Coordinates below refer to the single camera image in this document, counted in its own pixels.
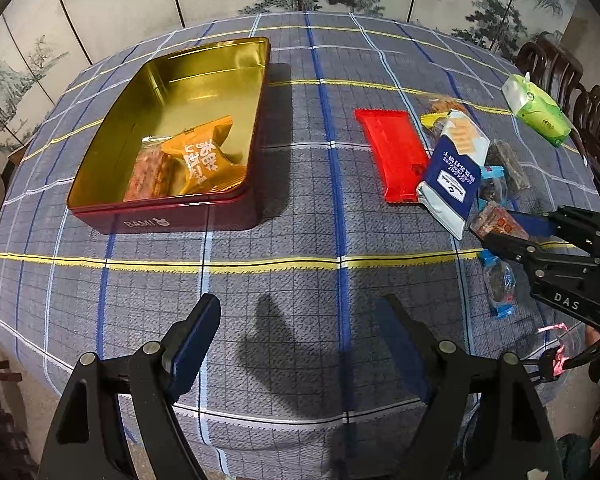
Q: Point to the clear yellow fried snack packet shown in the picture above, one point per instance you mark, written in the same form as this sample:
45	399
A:
442	106

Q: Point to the small clear blue snack packet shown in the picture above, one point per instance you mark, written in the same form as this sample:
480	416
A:
492	191
500	285

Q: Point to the clear packet of brown snack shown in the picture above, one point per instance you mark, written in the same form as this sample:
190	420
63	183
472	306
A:
147	175

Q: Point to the pink patterned snack packet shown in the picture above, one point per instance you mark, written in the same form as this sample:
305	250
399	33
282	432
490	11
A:
500	222

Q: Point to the red snack packet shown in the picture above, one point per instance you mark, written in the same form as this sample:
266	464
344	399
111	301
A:
392	155

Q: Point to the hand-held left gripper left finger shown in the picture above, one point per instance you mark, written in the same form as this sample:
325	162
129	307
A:
195	345

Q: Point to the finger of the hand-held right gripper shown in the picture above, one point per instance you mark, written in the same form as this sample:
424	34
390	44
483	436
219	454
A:
527	224
510	245

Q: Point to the dark wooden rack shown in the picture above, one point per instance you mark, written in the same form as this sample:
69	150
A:
0	435

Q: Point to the red tin box gold inside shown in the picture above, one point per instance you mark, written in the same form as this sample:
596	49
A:
180	110

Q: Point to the orange snack packet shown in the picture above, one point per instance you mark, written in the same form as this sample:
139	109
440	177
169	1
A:
205	157

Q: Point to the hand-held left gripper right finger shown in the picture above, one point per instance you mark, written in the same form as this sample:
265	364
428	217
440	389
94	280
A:
400	345

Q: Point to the green tissue pack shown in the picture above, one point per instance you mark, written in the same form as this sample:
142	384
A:
535	107

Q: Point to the blue and white cracker packet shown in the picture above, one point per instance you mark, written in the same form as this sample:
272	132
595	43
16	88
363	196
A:
452	175

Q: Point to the dark seaweed snack packet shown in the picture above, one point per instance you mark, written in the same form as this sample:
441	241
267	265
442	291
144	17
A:
507	162

